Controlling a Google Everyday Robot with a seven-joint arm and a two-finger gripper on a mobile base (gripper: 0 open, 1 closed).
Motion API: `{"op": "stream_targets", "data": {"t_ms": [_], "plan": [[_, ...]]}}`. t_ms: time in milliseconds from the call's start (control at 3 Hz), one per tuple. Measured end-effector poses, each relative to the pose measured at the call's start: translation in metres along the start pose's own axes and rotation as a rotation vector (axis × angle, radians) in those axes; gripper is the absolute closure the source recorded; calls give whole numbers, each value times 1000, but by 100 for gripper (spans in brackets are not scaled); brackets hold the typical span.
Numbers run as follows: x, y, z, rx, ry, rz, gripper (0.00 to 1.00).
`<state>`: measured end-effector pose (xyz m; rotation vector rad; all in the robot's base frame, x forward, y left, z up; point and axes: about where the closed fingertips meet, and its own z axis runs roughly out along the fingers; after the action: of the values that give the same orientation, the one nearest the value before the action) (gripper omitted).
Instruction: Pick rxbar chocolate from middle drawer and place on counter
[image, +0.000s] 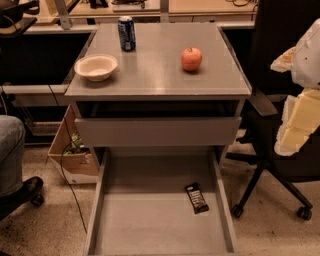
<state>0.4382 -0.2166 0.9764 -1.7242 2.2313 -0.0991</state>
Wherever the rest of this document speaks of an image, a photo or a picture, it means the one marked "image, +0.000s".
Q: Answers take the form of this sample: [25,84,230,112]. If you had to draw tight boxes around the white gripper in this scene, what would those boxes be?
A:
[270,19,320,156]

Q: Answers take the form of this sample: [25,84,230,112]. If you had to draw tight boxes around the grey top drawer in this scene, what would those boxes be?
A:
[75,117,241,147]

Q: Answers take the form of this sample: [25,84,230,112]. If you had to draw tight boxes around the grey drawer cabinet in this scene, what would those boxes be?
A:
[66,23,251,160]

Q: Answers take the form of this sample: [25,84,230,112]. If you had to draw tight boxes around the open grey middle drawer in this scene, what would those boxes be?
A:
[82,150,240,256]

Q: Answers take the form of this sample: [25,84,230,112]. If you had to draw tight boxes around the black office chair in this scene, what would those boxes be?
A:
[228,0,320,220]

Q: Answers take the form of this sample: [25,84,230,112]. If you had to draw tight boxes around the red apple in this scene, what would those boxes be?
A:
[181,47,202,72]

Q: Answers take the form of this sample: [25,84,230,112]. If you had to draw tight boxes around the blue soda can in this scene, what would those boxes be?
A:
[118,16,136,51]

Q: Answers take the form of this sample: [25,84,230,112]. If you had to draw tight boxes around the white paper bowl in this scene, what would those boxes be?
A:
[74,54,118,82]

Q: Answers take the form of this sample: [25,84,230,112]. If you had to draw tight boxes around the cardboard box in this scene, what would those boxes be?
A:
[48,105,98,184]

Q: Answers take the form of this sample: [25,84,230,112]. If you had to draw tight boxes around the wooden desk in background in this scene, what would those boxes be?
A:
[35,0,259,30]

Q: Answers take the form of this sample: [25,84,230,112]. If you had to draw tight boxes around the black chair caster left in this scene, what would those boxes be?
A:
[30,194,44,207]

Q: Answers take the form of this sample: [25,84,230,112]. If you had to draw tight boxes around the person leg in jeans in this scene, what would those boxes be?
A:
[0,115,25,197]

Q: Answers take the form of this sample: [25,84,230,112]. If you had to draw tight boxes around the black shoe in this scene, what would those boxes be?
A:
[0,176,43,220]

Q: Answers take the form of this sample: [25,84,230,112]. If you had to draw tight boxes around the black cable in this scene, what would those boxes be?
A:
[46,84,88,234]

